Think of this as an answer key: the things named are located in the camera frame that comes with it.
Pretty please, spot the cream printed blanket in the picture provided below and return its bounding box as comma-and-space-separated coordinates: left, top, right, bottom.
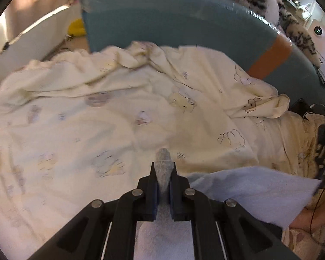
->
0, 41, 325, 260

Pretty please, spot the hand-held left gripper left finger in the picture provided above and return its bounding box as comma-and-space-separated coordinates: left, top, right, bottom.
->
27, 162, 159, 260

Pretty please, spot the teal headboard with orange stripe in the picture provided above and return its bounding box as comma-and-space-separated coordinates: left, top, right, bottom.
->
80, 0, 325, 109

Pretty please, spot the black cable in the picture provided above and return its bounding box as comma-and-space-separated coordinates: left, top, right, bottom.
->
309, 184, 325, 234

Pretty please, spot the white air purifier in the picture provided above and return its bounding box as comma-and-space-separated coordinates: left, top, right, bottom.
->
309, 18, 325, 44

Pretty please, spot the person's bare leg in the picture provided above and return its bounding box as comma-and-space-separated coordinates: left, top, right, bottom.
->
288, 203, 325, 234

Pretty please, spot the yellow plastic stool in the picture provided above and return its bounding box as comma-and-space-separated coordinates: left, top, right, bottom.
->
67, 18, 87, 37

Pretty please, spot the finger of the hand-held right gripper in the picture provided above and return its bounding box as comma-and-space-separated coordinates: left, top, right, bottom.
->
312, 179, 325, 196

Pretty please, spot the white low partition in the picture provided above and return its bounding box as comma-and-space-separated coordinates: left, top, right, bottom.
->
0, 4, 83, 63

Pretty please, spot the light blue shirt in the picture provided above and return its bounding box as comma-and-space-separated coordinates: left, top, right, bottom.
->
134, 148, 323, 260

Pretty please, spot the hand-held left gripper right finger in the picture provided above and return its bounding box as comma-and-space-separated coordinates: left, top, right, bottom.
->
169, 162, 301, 260

